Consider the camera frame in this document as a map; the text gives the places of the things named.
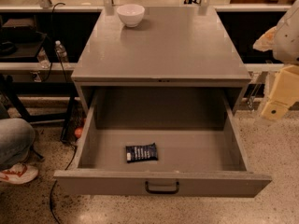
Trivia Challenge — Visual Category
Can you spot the grey open top drawer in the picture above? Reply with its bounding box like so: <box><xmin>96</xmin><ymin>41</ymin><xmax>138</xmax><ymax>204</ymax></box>
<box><xmin>54</xmin><ymin>87</ymin><xmax>272</xmax><ymax>197</ymax></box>

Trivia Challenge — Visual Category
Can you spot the black side table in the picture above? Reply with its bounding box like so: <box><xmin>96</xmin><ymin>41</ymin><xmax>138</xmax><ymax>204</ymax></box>
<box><xmin>0</xmin><ymin>31</ymin><xmax>78</xmax><ymax>143</ymax></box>

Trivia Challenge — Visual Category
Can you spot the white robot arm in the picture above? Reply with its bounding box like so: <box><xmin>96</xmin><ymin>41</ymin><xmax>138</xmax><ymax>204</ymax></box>
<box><xmin>253</xmin><ymin>0</ymin><xmax>299</xmax><ymax>121</ymax></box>

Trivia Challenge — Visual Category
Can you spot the black drawer handle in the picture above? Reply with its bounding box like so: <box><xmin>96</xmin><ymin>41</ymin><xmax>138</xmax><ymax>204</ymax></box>
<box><xmin>145</xmin><ymin>181</ymin><xmax>180</xmax><ymax>195</ymax></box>

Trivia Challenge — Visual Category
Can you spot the white and orange sneaker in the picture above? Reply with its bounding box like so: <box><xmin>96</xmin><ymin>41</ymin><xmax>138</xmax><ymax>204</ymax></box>
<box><xmin>0</xmin><ymin>163</ymin><xmax>39</xmax><ymax>185</ymax></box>

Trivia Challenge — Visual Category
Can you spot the grey metal cabinet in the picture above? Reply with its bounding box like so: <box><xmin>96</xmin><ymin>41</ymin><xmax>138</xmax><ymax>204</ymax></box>
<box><xmin>72</xmin><ymin>7</ymin><xmax>250</xmax><ymax>110</ymax></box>

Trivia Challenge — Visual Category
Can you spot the dark blue rxbar wrapper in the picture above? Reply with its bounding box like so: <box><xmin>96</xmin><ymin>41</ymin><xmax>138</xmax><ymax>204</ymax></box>
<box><xmin>126</xmin><ymin>143</ymin><xmax>158</xmax><ymax>163</ymax></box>

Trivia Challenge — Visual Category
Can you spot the black box on table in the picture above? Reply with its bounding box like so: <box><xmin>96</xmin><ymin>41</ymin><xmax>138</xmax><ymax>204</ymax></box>
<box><xmin>1</xmin><ymin>18</ymin><xmax>39</xmax><ymax>43</ymax></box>

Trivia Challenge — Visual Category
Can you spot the orange ball on floor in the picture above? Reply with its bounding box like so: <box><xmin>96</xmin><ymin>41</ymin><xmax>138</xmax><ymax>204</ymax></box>
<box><xmin>74</xmin><ymin>127</ymin><xmax>83</xmax><ymax>138</ymax></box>

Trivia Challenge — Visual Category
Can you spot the white ceramic bowl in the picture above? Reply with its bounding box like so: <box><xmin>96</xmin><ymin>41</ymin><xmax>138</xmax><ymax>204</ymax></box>
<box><xmin>117</xmin><ymin>4</ymin><xmax>145</xmax><ymax>27</ymax></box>

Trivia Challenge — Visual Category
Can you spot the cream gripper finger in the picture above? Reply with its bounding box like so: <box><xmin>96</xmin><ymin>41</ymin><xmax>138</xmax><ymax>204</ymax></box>
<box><xmin>261</xmin><ymin>65</ymin><xmax>299</xmax><ymax>121</ymax></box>
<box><xmin>253</xmin><ymin>26</ymin><xmax>277</xmax><ymax>52</ymax></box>

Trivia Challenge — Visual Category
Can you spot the clear plastic water bottle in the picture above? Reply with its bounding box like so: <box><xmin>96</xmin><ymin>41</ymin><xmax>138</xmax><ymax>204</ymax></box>
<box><xmin>55</xmin><ymin>40</ymin><xmax>69</xmax><ymax>64</ymax></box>

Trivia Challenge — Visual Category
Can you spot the person's jeans leg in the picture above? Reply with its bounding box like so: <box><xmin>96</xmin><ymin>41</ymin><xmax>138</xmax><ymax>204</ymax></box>
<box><xmin>0</xmin><ymin>104</ymin><xmax>36</xmax><ymax>171</ymax></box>

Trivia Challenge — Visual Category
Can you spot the black floor cable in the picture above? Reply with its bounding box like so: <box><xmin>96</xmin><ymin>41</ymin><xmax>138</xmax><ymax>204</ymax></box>
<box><xmin>49</xmin><ymin>145</ymin><xmax>78</xmax><ymax>224</ymax></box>

